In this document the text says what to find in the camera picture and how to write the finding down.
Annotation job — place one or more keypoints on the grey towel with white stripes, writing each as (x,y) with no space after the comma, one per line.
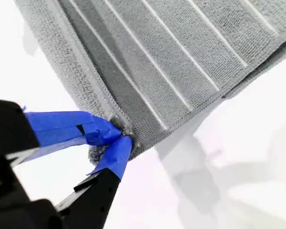
(169,59)

